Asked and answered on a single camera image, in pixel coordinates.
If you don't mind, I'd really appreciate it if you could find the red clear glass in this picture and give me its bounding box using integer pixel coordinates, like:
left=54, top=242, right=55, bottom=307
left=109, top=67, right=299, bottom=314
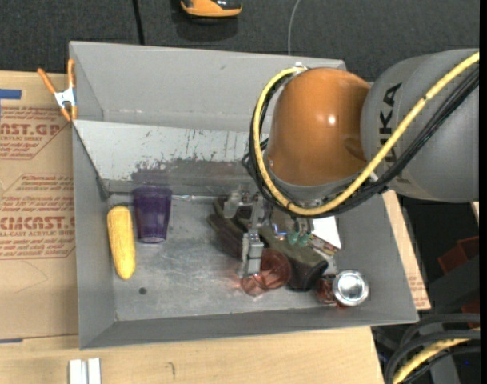
left=240, top=248, right=294, bottom=298

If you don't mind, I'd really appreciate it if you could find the red can silver top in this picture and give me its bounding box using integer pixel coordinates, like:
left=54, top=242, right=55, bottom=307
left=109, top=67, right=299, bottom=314
left=315, top=269, right=370, bottom=309

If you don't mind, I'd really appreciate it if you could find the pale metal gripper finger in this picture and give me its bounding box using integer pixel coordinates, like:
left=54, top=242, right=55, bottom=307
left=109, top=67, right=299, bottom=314
left=238, top=232, right=265, bottom=278
left=222, top=190, right=255, bottom=220

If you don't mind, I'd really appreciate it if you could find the brown cardboard board red print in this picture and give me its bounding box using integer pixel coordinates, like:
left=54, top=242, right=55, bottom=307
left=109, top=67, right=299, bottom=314
left=0, top=69, right=432, bottom=346

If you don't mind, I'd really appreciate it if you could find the grey metal bin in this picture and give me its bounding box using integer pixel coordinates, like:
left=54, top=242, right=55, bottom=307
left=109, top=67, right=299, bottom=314
left=68, top=41, right=420, bottom=350

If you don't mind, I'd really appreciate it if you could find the white printed box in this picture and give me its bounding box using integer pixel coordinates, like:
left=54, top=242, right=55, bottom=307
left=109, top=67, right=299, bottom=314
left=309, top=214, right=342, bottom=256

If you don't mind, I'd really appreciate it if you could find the yellow corn cob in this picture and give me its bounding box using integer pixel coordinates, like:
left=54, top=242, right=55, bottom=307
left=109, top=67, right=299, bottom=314
left=106, top=205, right=137, bottom=281

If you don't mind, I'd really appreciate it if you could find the purple clear cup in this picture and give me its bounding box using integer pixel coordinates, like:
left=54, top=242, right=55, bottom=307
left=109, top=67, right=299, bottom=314
left=131, top=185, right=174, bottom=244

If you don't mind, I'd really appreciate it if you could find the dark green flat block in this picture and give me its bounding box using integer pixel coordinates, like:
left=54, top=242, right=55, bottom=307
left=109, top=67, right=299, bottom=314
left=261, top=230, right=329, bottom=294

